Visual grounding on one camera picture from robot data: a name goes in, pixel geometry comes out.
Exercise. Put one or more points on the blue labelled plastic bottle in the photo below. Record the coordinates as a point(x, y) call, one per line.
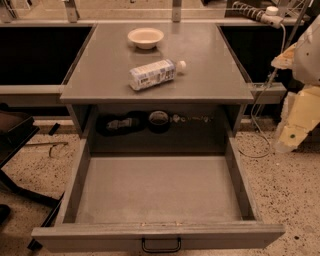
point(156, 73)

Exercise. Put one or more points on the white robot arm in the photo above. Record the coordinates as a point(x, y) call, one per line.
point(306, 63)

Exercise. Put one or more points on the grey cabinet with top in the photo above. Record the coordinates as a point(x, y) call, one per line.
point(182, 95)

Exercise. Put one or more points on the small metal parts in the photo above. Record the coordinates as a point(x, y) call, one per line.
point(183, 119)

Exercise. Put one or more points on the black tape roll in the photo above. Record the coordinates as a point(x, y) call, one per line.
point(158, 121)

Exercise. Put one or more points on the white ceramic bowl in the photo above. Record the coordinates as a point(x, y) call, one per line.
point(145, 38)

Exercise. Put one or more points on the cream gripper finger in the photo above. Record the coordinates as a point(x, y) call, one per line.
point(288, 138)
point(285, 59)

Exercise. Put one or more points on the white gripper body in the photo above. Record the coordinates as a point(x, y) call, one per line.
point(308, 60)

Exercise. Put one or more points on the white device with ribbed hose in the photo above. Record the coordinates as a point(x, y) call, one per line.
point(269, 16)

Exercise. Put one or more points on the black drawer handle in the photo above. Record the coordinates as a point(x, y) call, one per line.
point(161, 246)

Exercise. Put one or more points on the black pouch with grey clip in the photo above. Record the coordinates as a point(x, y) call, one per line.
point(116, 125)

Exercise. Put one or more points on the open grey top drawer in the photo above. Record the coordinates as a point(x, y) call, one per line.
point(112, 203)

